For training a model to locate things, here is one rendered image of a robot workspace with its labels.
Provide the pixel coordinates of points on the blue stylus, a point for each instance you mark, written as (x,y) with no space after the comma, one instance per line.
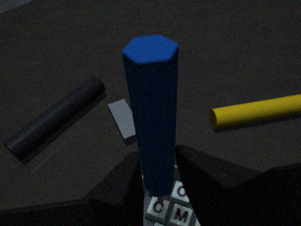
(151,69)

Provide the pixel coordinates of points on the yellow cylinder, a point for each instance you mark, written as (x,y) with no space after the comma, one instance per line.
(255,111)

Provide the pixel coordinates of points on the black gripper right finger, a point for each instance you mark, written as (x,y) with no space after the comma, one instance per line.
(226,194)

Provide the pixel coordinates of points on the grey letter keyboard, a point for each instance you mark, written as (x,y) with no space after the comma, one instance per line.
(176,209)

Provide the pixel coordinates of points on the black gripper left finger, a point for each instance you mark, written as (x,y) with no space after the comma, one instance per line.
(117,200)

